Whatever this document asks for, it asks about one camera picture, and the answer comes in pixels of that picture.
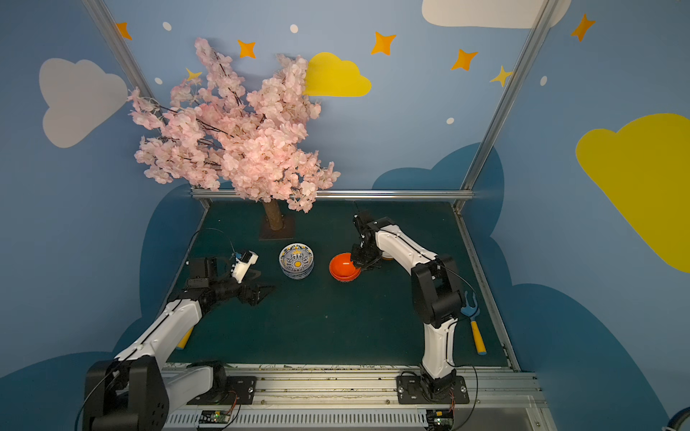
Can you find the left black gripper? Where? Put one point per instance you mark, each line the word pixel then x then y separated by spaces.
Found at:
pixel 246 292

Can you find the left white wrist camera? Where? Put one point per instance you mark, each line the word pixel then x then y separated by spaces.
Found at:
pixel 243 262

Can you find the orange plastic bowl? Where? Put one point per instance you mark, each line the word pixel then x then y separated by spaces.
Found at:
pixel 342 268

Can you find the blue yellow garden fork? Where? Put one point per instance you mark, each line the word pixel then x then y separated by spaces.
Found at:
pixel 471 311
pixel 184 340

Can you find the left blue yellow garden fork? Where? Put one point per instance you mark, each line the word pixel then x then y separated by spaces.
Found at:
pixel 184 340

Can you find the dark blue patterned bowl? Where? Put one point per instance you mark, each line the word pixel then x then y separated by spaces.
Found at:
pixel 297 276

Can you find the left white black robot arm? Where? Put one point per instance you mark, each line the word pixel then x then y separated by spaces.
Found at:
pixel 129 391

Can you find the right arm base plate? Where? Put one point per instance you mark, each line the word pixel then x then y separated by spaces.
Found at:
pixel 418 389

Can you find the left green circuit board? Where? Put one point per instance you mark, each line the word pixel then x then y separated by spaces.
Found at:
pixel 214 418

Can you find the right blue yellow garden fork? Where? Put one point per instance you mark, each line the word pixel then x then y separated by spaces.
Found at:
pixel 471 311

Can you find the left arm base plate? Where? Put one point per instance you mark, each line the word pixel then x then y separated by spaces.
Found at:
pixel 237 389

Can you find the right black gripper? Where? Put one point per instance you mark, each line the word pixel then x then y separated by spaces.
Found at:
pixel 364 256

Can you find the yellow blue patterned bowl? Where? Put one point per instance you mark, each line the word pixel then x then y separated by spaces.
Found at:
pixel 296 255

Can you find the aluminium front rail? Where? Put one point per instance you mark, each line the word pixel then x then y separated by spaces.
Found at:
pixel 365 398

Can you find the pink cherry blossom tree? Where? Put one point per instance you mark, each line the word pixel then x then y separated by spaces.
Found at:
pixel 214 131

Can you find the blue white floral bowl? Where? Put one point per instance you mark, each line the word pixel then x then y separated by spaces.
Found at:
pixel 296 270

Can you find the right circuit board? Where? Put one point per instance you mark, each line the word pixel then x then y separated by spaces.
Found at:
pixel 439 420

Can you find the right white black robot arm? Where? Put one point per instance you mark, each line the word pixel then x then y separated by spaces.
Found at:
pixel 436 291

